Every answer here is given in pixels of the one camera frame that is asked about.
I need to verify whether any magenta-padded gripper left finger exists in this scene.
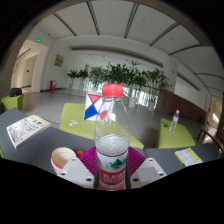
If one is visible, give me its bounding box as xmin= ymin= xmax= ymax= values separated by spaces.
xmin=57 ymin=146 xmax=99 ymax=190

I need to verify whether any white cube with coloured triangles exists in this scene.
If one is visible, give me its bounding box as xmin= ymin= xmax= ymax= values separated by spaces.
xmin=83 ymin=92 xmax=108 ymax=122

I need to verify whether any red and white mug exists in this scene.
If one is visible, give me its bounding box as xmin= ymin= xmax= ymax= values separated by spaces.
xmin=50 ymin=147 xmax=78 ymax=176

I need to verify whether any lime green seat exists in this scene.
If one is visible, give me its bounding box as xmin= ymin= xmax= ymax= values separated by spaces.
xmin=0 ymin=94 xmax=24 ymax=112

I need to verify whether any yellow-edged booklet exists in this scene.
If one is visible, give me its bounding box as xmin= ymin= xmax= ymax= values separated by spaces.
xmin=173 ymin=147 xmax=204 ymax=168

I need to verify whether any dark wooden bench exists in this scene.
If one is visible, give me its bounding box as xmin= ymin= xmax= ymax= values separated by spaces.
xmin=196 ymin=128 xmax=224 ymax=154

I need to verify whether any small clear water bottle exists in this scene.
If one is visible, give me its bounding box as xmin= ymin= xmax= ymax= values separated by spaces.
xmin=168 ymin=109 xmax=180 ymax=133

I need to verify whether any open printed magazine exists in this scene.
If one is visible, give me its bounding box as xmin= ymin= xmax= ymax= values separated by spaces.
xmin=6 ymin=114 xmax=52 ymax=150

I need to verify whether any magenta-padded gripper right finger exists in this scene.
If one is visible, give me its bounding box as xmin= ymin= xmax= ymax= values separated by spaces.
xmin=128 ymin=146 xmax=168 ymax=190

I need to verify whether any row of potted green plants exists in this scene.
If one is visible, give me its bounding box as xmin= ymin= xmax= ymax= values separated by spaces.
xmin=66 ymin=60 xmax=170 ymax=113

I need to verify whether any clear red-capped water bottle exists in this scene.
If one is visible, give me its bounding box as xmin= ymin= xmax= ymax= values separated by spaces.
xmin=94 ymin=83 xmax=131 ymax=191

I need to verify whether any framed wall picture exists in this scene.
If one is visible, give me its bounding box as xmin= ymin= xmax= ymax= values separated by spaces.
xmin=54 ymin=54 xmax=65 ymax=68

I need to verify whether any black bag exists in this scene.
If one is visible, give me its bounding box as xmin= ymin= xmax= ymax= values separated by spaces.
xmin=9 ymin=87 xmax=23 ymax=98

